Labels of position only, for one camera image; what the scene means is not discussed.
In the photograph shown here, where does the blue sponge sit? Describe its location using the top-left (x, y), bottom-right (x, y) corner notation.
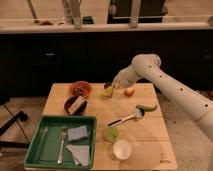
top-left (68, 125), bottom-right (88, 142)

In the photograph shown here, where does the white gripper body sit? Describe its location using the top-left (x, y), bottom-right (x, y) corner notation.
top-left (112, 67), bottom-right (138, 88)

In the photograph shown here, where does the green plastic tray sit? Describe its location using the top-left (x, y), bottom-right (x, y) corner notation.
top-left (24, 115), bottom-right (96, 170)

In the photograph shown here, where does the green plastic cup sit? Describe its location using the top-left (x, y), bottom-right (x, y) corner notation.
top-left (103, 127), bottom-right (119, 142)

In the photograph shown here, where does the orange bowl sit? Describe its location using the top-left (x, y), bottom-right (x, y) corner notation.
top-left (69, 81), bottom-right (91, 98)

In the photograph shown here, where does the black chair base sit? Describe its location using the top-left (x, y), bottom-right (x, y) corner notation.
top-left (0, 89), bottom-right (30, 149)

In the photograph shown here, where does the beige block in bowl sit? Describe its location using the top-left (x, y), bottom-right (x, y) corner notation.
top-left (69, 96), bottom-right (86, 114)

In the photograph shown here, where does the metal cup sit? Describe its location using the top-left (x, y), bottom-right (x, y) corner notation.
top-left (104, 83), bottom-right (114, 98)

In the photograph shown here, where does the silver fork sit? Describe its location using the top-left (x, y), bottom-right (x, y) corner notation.
top-left (57, 127), bottom-right (68, 164)

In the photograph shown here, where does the dark brown bowl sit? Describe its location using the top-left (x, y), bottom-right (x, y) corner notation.
top-left (64, 96), bottom-right (87, 115)

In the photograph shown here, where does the grey folded cloth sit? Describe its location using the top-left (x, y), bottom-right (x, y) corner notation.
top-left (66, 145), bottom-right (90, 166)

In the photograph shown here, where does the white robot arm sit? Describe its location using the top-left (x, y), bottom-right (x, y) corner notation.
top-left (112, 54), bottom-right (213, 142)

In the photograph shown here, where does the orange fruit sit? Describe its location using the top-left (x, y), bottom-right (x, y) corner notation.
top-left (124, 87), bottom-right (135, 97)

